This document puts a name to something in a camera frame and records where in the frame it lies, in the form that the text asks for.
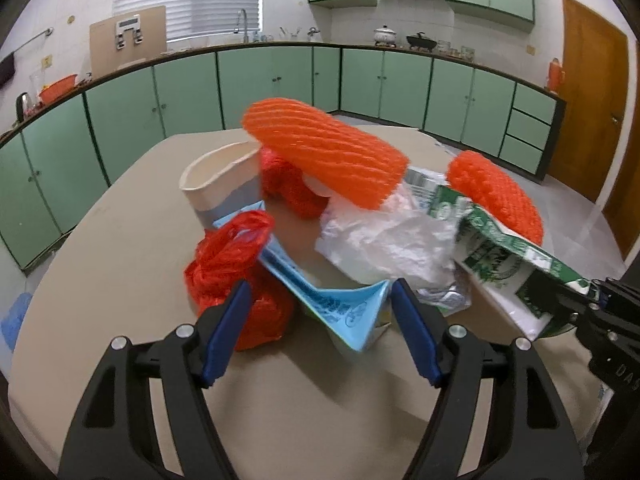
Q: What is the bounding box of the small orange foam net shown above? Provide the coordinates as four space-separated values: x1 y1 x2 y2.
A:
446 150 545 247

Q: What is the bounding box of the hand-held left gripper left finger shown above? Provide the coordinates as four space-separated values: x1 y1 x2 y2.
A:
59 279 253 480

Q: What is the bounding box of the wooden board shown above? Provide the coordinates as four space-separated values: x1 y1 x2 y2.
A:
89 5 167 76

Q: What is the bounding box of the red mesh bag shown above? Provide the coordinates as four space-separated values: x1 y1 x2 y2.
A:
259 147 328 220
183 210 296 352

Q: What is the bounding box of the large orange foam net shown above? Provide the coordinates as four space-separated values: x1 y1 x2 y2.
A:
241 97 410 211

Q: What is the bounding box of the blue plastic object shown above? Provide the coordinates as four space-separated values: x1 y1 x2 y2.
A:
0 292 33 351

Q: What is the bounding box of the silver foil wrapper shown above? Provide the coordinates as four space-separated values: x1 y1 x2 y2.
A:
410 265 473 318
402 166 451 196

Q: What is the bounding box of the red plastic basin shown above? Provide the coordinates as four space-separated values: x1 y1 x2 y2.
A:
39 74 79 106

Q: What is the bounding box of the green white plastic package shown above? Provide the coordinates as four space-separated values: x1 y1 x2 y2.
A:
427 182 598 338

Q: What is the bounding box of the black wok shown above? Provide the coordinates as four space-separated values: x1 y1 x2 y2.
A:
405 32 440 51

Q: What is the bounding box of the white grey paper cup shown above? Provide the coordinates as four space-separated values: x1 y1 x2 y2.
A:
179 141 266 228

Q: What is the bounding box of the orange thermos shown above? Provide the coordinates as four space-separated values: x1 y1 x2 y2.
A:
545 57 567 93

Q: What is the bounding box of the metal towel bar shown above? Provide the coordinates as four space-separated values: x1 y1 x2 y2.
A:
10 27 55 56

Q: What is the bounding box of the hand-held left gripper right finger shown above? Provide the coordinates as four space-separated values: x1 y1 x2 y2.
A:
390 278 586 480

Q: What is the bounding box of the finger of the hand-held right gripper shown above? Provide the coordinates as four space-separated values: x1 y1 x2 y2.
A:
552 280 608 330

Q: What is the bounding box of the green base cabinet run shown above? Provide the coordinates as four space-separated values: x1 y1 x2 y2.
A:
0 42 568 273

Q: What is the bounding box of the crumpled white plastic bag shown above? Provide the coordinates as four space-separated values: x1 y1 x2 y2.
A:
315 187 463 293

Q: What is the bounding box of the wooden door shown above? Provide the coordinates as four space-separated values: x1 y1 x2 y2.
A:
542 0 631 203
600 110 640 261

